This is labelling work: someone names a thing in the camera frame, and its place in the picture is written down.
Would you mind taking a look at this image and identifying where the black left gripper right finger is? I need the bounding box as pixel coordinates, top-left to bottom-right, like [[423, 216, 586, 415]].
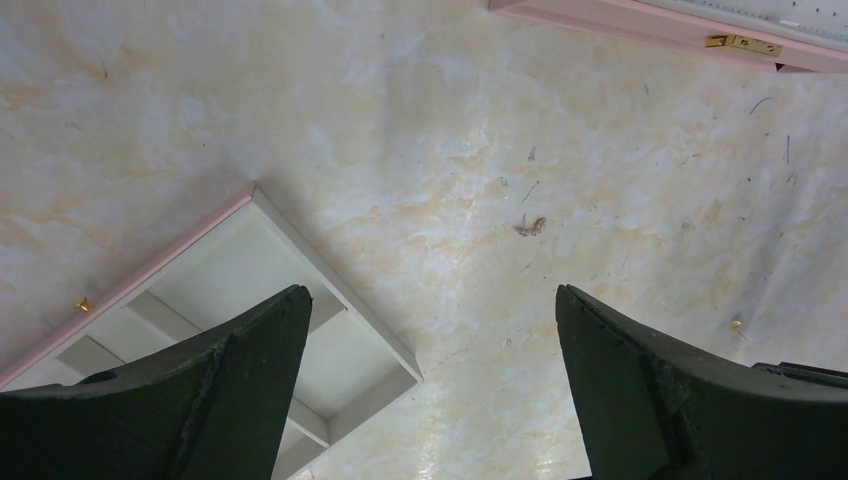
[[555, 285, 847, 479]]

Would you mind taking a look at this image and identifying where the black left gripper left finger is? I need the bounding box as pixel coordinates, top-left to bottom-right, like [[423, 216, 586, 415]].
[[1, 285, 312, 479]]

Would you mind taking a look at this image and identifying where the gold stud earring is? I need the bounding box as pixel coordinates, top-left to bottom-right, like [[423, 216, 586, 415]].
[[730, 317, 747, 341], [74, 297, 93, 313]]

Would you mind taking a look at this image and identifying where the grey divided drawer tray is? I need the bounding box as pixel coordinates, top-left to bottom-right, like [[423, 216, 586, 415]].
[[1, 185, 422, 479]]

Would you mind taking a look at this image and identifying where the pink jewelry box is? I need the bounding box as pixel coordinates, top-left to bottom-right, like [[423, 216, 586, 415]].
[[487, 0, 847, 74]]

